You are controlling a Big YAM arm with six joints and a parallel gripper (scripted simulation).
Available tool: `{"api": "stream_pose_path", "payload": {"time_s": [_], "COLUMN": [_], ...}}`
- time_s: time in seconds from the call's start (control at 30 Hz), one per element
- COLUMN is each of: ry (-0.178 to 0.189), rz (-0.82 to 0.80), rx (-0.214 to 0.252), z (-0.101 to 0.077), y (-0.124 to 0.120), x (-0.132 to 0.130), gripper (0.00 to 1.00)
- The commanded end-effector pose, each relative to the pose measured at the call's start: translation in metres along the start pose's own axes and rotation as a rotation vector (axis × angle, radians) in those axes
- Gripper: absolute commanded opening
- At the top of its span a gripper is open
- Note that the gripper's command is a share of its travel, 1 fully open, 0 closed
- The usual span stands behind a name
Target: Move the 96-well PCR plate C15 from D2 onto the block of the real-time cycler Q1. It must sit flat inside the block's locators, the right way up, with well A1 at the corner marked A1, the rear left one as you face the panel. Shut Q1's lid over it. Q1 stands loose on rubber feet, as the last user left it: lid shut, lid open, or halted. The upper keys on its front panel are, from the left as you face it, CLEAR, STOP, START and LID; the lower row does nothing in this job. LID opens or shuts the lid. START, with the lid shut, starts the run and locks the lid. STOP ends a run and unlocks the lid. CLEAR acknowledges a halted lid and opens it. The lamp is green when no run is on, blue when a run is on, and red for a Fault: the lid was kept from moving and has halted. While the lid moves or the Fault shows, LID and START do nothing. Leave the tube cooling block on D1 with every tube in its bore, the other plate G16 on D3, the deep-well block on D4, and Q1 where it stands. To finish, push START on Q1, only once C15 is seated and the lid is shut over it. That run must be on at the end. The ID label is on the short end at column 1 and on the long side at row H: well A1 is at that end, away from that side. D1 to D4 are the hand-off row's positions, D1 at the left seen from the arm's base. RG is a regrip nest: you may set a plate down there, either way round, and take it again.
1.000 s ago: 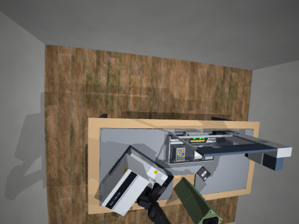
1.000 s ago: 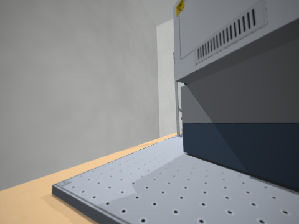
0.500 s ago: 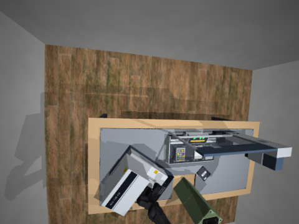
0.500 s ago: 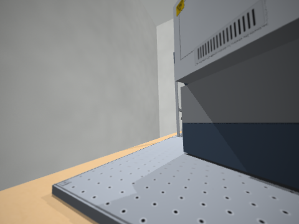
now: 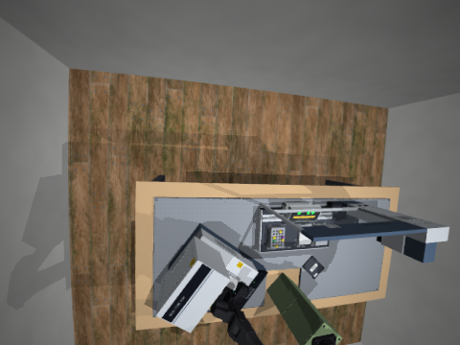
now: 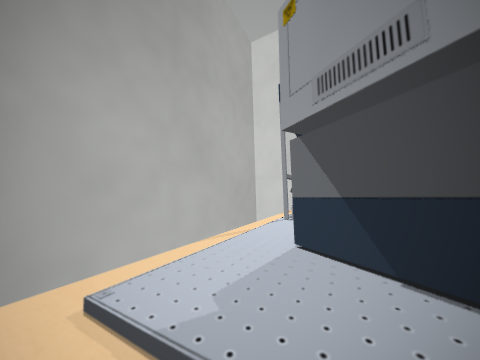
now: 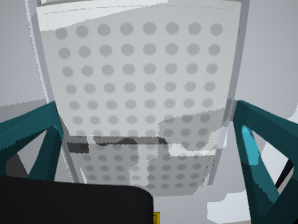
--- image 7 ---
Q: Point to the grey well plate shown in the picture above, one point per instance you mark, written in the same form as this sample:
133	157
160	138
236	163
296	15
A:
141	87

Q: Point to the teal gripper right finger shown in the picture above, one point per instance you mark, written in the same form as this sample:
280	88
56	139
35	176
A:
262	193

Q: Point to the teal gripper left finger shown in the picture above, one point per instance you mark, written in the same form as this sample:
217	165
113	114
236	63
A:
16	133

